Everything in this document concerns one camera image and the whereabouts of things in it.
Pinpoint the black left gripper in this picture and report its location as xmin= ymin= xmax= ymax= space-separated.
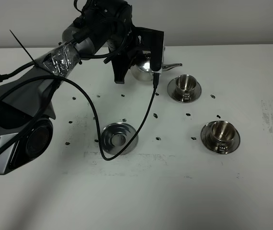
xmin=103 ymin=21 xmax=141 ymax=84

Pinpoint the stainless steel teapot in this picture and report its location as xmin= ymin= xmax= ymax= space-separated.
xmin=129 ymin=45 xmax=183 ymax=82

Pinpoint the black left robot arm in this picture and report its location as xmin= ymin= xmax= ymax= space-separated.
xmin=0 ymin=0 xmax=137 ymax=175

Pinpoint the far stainless steel saucer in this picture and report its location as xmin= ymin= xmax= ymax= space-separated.
xmin=167 ymin=77 xmax=202 ymax=103

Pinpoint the stainless steel saucer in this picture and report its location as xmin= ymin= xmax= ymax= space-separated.
xmin=167 ymin=77 xmax=202 ymax=103
xmin=200 ymin=121 xmax=240 ymax=154

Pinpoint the far stainless steel teacup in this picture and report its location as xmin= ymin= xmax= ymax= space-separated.
xmin=175 ymin=74 xmax=197 ymax=102

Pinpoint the stainless steel teacup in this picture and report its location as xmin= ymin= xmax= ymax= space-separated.
xmin=175 ymin=74 xmax=197 ymax=102
xmin=210 ymin=121 xmax=236 ymax=154

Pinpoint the steel teapot coaster plate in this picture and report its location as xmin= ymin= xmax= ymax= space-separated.
xmin=101 ymin=122 xmax=136 ymax=155

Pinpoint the near stainless steel saucer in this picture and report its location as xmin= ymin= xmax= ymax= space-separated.
xmin=200 ymin=121 xmax=240 ymax=154

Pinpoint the near stainless steel teacup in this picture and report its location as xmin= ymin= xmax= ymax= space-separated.
xmin=210 ymin=121 xmax=236 ymax=154

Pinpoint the black zip tie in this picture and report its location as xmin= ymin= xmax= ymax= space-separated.
xmin=10 ymin=31 xmax=61 ymax=90

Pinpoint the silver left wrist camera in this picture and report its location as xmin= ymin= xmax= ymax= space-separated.
xmin=134 ymin=26 xmax=165 ymax=74

